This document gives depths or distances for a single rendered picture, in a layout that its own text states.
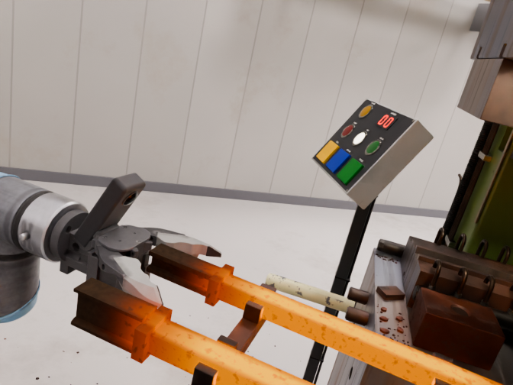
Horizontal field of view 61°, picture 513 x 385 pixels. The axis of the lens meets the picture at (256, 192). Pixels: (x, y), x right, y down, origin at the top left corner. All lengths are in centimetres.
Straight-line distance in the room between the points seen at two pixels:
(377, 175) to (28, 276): 90
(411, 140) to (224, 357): 97
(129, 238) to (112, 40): 278
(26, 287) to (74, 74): 269
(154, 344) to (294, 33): 323
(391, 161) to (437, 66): 300
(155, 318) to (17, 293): 34
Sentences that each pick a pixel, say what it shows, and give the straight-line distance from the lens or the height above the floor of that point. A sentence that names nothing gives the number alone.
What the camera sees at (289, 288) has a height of 63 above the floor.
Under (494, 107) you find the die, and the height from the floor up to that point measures 129.
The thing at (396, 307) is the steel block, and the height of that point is 91.
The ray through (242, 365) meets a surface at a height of 104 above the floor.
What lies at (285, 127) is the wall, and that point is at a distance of 364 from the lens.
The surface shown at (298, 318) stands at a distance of 51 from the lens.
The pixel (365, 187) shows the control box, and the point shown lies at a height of 99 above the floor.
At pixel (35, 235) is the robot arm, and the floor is 102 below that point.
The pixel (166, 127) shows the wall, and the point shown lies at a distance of 343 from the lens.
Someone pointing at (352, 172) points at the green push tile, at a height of 101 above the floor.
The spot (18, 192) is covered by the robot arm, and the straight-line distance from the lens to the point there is 68.
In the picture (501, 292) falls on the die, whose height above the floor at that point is 99.
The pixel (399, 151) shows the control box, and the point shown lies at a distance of 128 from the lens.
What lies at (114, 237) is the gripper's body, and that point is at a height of 104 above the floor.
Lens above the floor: 132
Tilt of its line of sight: 19 degrees down
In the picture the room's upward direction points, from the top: 13 degrees clockwise
